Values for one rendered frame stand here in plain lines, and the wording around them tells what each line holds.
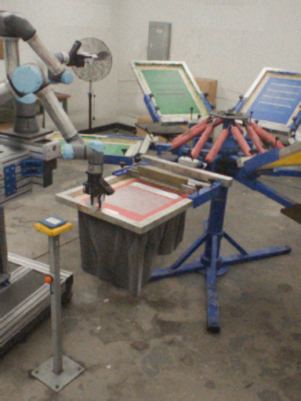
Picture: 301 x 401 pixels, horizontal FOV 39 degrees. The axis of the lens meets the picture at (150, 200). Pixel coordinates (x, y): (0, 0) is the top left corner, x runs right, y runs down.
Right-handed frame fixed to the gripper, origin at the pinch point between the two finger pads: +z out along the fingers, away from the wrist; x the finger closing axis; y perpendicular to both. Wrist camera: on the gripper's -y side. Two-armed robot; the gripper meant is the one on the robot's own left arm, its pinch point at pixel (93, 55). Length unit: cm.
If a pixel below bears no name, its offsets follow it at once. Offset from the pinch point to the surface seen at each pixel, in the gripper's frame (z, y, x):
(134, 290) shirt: -43, 96, 117
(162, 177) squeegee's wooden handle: 1, 53, 82
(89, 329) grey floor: -40, 158, 80
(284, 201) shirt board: 61, 59, 131
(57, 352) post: -77, 139, 99
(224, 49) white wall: 367, 34, -185
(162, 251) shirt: -18, 84, 110
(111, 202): -38, 60, 84
